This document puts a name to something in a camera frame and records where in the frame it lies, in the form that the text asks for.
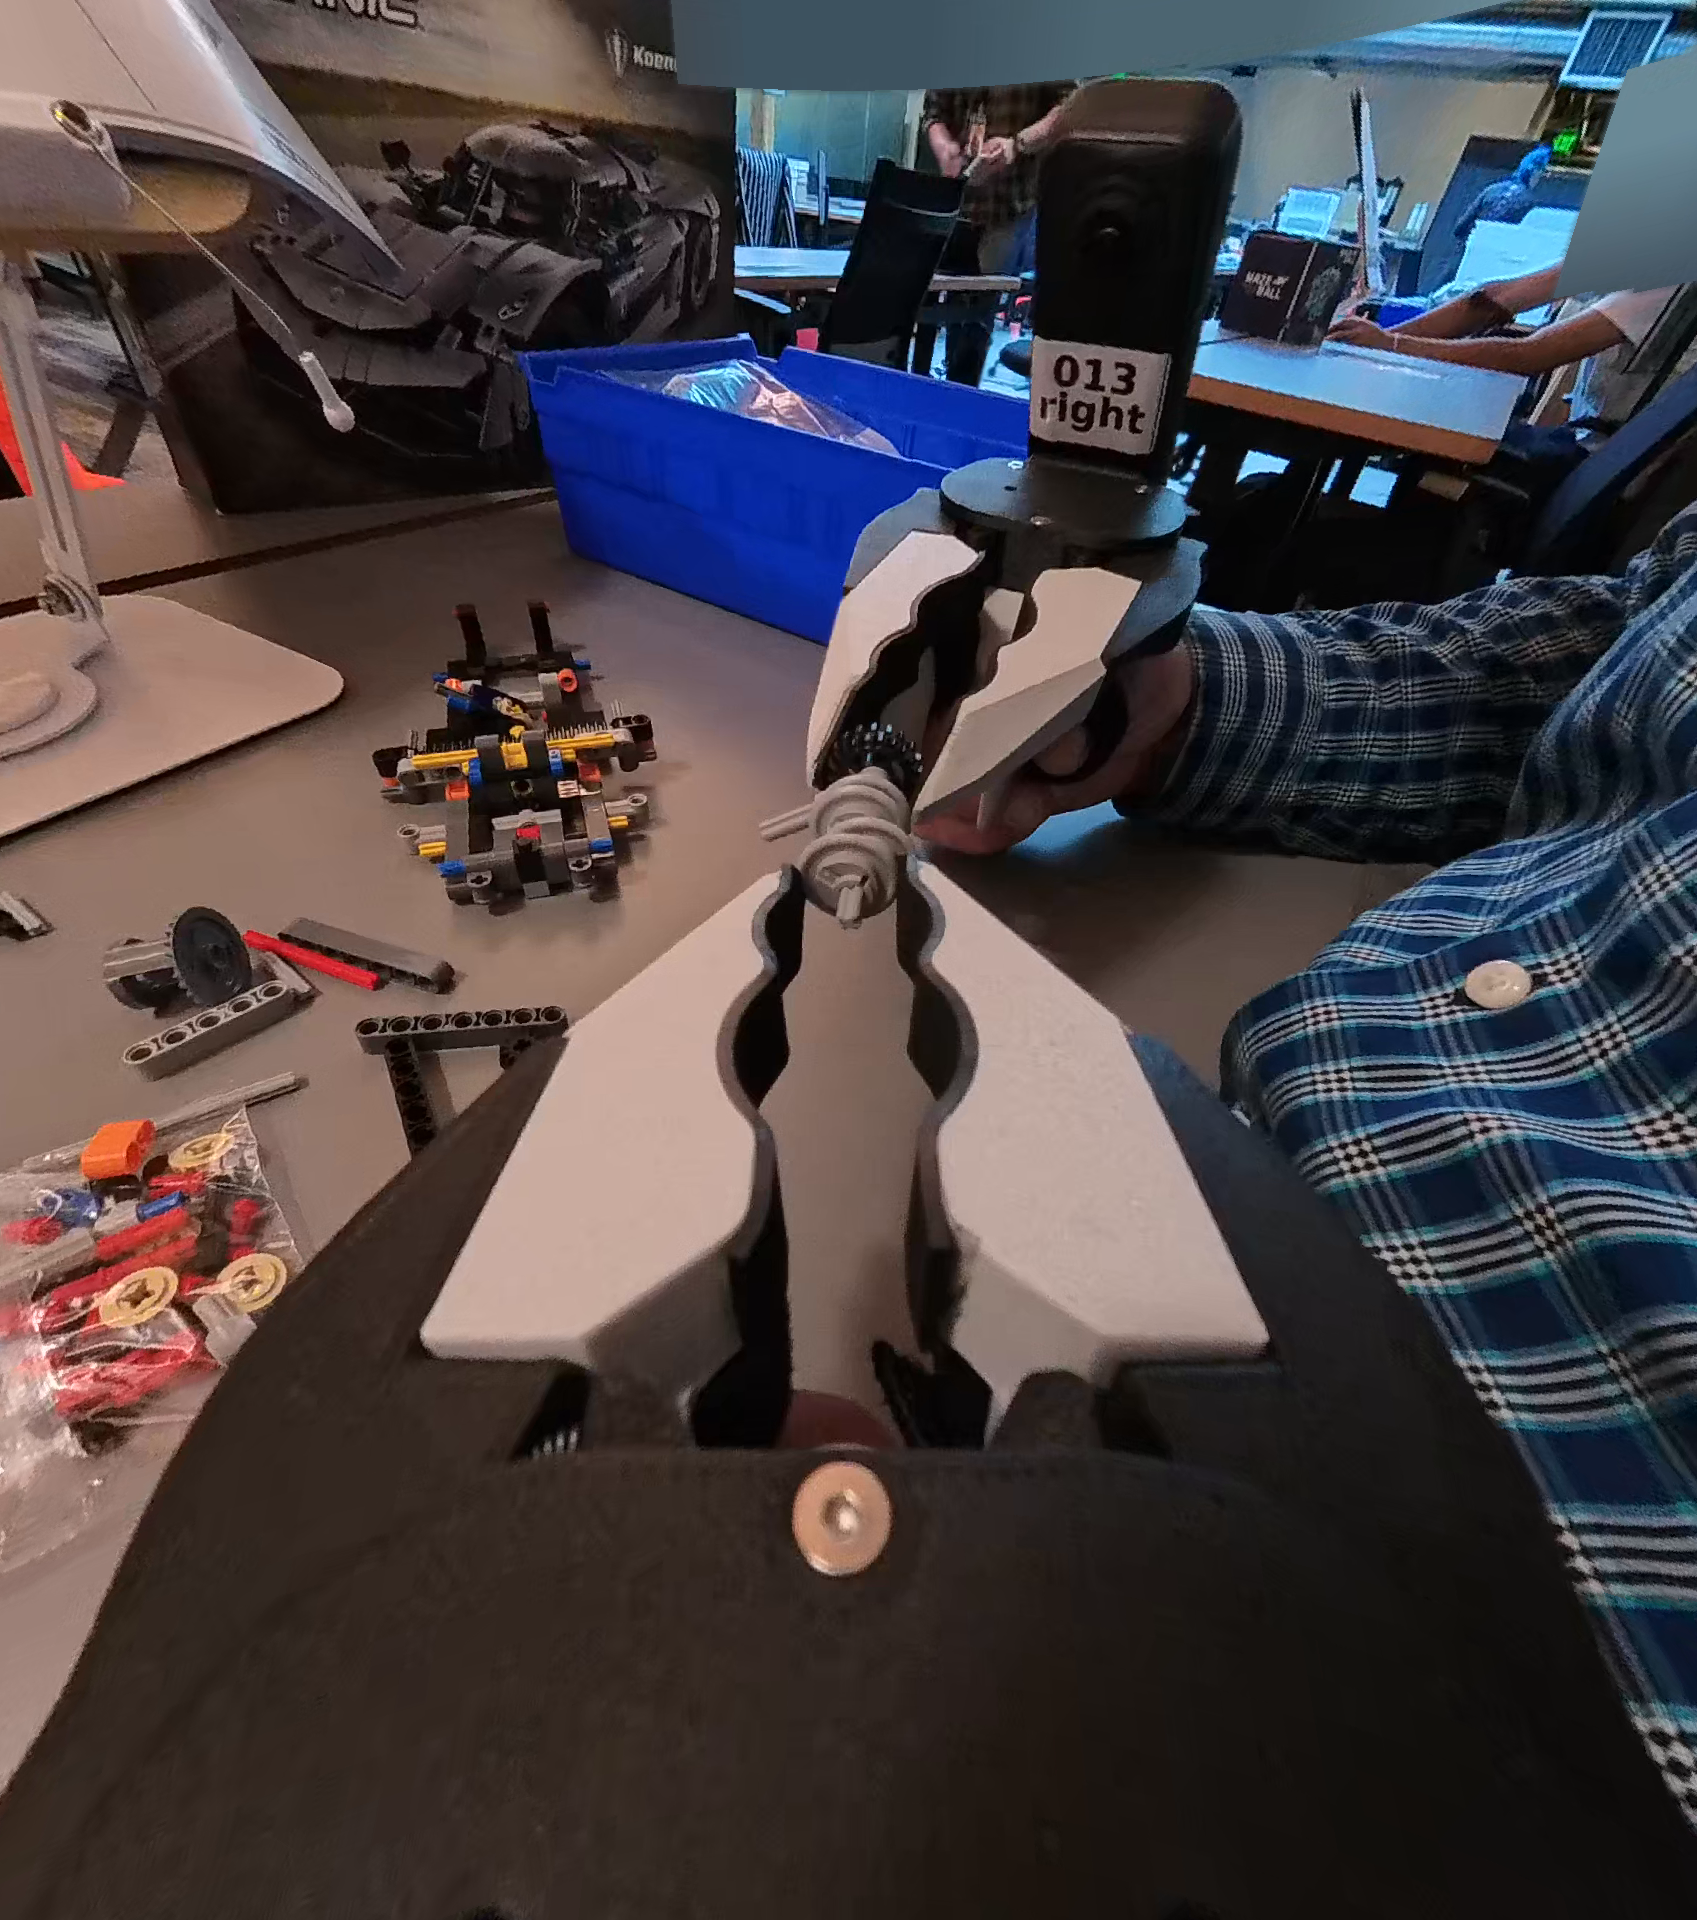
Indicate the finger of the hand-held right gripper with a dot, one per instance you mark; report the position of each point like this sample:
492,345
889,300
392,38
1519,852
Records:
1057,660
856,644

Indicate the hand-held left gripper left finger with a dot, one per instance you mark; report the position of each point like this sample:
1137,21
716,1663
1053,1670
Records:
606,1185

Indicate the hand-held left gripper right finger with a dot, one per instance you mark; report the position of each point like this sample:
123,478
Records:
1071,1185

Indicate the grey toy axle with gear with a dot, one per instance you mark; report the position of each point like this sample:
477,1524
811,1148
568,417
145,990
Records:
877,749

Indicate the grey wheel with black gear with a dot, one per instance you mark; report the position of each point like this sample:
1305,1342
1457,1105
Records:
870,788

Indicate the instruction booklet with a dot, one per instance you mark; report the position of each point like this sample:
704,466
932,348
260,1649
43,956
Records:
232,91

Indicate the dark toy set box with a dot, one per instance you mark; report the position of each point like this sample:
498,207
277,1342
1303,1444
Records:
489,226

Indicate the dark cardboard box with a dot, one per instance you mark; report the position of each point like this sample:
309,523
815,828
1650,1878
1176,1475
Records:
1290,283

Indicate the dark grey holed toy beam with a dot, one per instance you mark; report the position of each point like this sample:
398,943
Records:
466,1027

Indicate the black holed toy beam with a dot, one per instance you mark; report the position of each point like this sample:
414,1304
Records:
412,1096

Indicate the blue plastic bin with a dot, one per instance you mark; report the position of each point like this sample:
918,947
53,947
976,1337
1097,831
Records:
698,496

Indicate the black office chair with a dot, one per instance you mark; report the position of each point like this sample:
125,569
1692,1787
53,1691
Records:
892,257

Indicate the crumpled clear plastic bag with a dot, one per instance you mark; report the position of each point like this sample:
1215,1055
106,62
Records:
772,397

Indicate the wooden work table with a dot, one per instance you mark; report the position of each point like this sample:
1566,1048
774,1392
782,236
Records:
1357,397

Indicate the dark grey flat toy beam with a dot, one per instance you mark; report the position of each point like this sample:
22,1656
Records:
368,954

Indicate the toy car chassis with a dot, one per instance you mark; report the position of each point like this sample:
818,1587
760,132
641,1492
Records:
518,778

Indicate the red toy axle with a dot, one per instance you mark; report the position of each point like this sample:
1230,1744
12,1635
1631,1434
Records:
317,960

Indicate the long grey toy axle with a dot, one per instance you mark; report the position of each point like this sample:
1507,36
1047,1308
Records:
225,1097

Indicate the light grey holed toy beam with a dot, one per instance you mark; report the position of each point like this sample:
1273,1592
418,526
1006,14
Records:
218,1027

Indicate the person's plaid shirt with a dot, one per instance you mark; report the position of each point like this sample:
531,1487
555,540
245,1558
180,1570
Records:
1536,1199

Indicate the black toy wheel disc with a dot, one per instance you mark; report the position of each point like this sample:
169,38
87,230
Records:
180,960

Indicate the clear bag red tan parts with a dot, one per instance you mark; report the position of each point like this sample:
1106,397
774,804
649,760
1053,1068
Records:
112,1273

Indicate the dark office chair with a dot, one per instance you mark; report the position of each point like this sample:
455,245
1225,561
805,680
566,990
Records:
1657,434

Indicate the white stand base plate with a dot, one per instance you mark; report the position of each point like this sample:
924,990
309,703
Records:
218,690

